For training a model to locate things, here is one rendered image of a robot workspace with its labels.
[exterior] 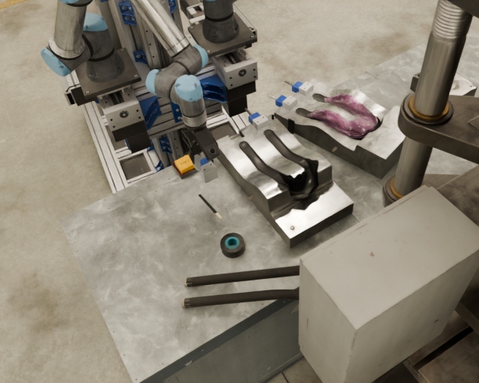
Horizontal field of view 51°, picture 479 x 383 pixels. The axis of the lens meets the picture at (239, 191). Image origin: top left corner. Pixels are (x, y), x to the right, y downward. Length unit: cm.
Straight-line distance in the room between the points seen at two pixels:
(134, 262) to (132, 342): 28
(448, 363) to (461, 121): 78
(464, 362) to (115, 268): 110
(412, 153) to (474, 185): 23
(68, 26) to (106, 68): 33
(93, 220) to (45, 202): 128
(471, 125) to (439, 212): 18
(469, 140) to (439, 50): 18
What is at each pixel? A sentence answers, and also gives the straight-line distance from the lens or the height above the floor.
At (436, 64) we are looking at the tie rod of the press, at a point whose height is 166.
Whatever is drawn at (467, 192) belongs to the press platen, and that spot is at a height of 129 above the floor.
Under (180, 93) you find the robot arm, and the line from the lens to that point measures 150.
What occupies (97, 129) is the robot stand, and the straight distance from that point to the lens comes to 310.
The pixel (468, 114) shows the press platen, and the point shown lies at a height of 154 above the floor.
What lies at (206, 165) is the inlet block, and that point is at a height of 95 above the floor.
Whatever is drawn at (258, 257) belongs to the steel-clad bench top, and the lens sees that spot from 167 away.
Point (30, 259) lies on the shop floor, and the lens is 294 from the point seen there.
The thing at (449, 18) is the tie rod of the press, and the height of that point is 175.
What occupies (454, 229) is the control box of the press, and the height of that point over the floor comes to 147.
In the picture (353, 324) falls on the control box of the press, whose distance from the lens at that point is 84.
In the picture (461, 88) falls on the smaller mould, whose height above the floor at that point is 87.
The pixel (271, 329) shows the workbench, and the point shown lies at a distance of 184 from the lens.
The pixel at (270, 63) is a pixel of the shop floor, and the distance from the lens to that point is 370.
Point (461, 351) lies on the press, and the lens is 162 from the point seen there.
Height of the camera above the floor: 223
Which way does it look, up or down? 51 degrees down
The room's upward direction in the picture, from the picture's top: 8 degrees counter-clockwise
